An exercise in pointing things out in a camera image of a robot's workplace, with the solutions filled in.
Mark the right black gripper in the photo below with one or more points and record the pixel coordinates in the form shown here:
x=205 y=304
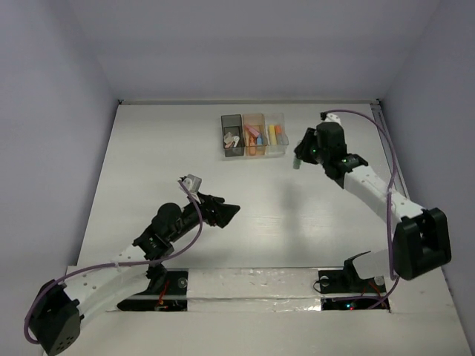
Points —
x=304 y=148

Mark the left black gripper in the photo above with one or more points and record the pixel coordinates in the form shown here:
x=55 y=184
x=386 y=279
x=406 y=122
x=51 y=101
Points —
x=209 y=209

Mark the green utility knife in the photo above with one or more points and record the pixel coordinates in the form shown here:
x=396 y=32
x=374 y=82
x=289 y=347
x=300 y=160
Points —
x=296 y=164

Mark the orange utility knife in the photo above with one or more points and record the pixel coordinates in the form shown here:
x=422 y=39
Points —
x=252 y=146

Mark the pink utility knife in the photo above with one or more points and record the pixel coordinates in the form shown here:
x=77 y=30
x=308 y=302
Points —
x=252 y=131

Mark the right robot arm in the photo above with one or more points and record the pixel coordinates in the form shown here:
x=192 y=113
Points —
x=417 y=238

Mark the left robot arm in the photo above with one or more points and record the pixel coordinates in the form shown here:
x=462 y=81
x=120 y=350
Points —
x=65 y=306

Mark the clear plastic bin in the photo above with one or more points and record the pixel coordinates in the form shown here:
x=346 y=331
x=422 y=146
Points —
x=275 y=119

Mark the pink correction tape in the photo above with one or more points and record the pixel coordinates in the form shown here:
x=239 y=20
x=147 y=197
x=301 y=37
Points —
x=236 y=144

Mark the smoky grey plastic bin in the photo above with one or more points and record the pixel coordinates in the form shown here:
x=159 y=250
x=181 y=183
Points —
x=233 y=123

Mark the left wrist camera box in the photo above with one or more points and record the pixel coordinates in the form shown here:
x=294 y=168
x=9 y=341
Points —
x=190 y=184

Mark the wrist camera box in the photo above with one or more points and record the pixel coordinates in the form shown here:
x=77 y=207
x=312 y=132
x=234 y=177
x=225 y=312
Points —
x=327 y=117
x=190 y=184

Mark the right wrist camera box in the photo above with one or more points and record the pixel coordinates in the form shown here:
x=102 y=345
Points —
x=327 y=117

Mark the aluminium side rail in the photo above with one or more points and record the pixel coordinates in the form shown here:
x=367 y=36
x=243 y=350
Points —
x=381 y=161

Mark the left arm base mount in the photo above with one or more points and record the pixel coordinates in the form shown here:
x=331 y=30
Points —
x=167 y=293

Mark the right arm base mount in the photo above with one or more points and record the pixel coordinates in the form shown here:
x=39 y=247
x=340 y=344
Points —
x=342 y=289

